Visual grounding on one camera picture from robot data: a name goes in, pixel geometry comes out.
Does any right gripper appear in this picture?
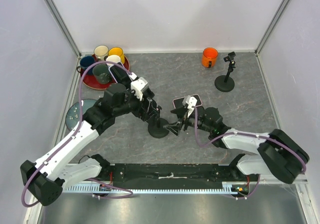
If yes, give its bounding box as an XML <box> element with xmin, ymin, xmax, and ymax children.
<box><xmin>163</xmin><ymin>104</ymin><xmax>213</xmax><ymax>136</ymax></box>

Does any black phone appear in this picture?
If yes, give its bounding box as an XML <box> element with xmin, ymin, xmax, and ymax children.
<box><xmin>146</xmin><ymin>97</ymin><xmax>160</xmax><ymax>123</ymax></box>

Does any black round-base phone stand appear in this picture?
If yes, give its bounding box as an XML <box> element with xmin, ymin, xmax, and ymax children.
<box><xmin>214</xmin><ymin>52</ymin><xmax>236</xmax><ymax>92</ymax></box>

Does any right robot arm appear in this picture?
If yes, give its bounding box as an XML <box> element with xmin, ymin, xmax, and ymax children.
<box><xmin>164</xmin><ymin>107</ymin><xmax>310</xmax><ymax>184</ymax></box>

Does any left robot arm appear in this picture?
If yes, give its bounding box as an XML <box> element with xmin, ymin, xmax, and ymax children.
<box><xmin>20</xmin><ymin>78</ymin><xmax>160</xmax><ymax>206</ymax></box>

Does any phone in purple case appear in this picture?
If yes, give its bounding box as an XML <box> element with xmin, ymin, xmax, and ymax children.
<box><xmin>107</xmin><ymin>64</ymin><xmax>132</xmax><ymax>86</ymax></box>

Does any dark green mug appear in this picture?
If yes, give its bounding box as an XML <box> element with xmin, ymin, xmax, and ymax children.
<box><xmin>92</xmin><ymin>64</ymin><xmax>112</xmax><ymax>84</ymax></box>

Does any white mug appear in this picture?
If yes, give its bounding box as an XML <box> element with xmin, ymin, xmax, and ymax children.
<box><xmin>106</xmin><ymin>55</ymin><xmax>122</xmax><ymax>67</ymax></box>

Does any red round tray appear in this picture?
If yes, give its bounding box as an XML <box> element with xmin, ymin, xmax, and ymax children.
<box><xmin>76</xmin><ymin>54</ymin><xmax>130</xmax><ymax>90</ymax></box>

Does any yellow mug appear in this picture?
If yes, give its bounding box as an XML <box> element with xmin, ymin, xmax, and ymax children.
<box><xmin>108</xmin><ymin>47</ymin><xmax>125</xmax><ymax>64</ymax></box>

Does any orange mug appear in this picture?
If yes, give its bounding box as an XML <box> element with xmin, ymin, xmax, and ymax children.
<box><xmin>201</xmin><ymin>47</ymin><xmax>219</xmax><ymax>68</ymax></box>

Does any cream mug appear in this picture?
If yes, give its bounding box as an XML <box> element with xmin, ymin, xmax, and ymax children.
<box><xmin>93</xmin><ymin>45</ymin><xmax>109</xmax><ymax>62</ymax></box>

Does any blue ceramic plate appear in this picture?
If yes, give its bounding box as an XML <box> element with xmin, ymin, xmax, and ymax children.
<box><xmin>65</xmin><ymin>99</ymin><xmax>96</xmax><ymax>131</ymax></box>

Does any blue mug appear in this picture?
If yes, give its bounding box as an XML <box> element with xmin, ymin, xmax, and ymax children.
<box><xmin>76</xmin><ymin>56</ymin><xmax>96</xmax><ymax>73</ymax></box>

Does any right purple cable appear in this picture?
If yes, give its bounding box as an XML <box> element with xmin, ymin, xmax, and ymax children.
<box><xmin>194</xmin><ymin>107</ymin><xmax>307</xmax><ymax>173</ymax></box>

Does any purple cable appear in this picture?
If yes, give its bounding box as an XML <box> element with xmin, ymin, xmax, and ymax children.
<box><xmin>194</xmin><ymin>107</ymin><xmax>307</xmax><ymax>173</ymax></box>
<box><xmin>21</xmin><ymin>61</ymin><xmax>137</xmax><ymax>207</ymax></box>

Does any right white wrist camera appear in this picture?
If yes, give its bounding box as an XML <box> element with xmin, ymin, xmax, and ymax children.
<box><xmin>182</xmin><ymin>95</ymin><xmax>197</xmax><ymax>118</ymax></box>

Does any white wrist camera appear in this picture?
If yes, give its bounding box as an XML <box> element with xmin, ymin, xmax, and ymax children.
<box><xmin>129</xmin><ymin>72</ymin><xmax>149</xmax><ymax>101</ymax></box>
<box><xmin>182</xmin><ymin>95</ymin><xmax>197</xmax><ymax>118</ymax></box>

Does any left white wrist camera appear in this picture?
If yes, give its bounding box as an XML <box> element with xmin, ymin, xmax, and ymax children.
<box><xmin>129</xmin><ymin>72</ymin><xmax>149</xmax><ymax>101</ymax></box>

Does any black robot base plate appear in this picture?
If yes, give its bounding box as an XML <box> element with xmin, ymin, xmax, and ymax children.
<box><xmin>95</xmin><ymin>163</ymin><xmax>258</xmax><ymax>190</ymax></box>

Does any grey slotted cable duct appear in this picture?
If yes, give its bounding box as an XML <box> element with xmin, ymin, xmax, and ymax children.
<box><xmin>63</xmin><ymin>182</ymin><xmax>238</xmax><ymax>195</ymax></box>

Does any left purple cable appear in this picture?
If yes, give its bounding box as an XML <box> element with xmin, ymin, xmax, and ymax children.
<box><xmin>21</xmin><ymin>61</ymin><xmax>137</xmax><ymax>207</ymax></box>

